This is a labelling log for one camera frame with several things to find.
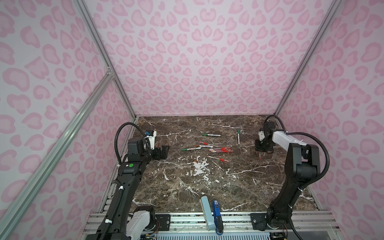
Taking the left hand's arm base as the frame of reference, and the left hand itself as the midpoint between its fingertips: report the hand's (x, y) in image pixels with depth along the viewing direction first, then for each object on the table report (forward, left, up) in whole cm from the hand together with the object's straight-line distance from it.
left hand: (161, 143), depth 78 cm
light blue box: (-29, -23, -20) cm, 42 cm away
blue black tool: (-33, -28, -17) cm, 47 cm away
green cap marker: (+20, -26, -20) cm, 39 cm away
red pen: (+13, -25, -21) cm, 36 cm away
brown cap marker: (+11, -24, -20) cm, 33 cm away
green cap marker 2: (+9, -15, -21) cm, 27 cm away
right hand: (+7, -60, -18) cm, 63 cm away
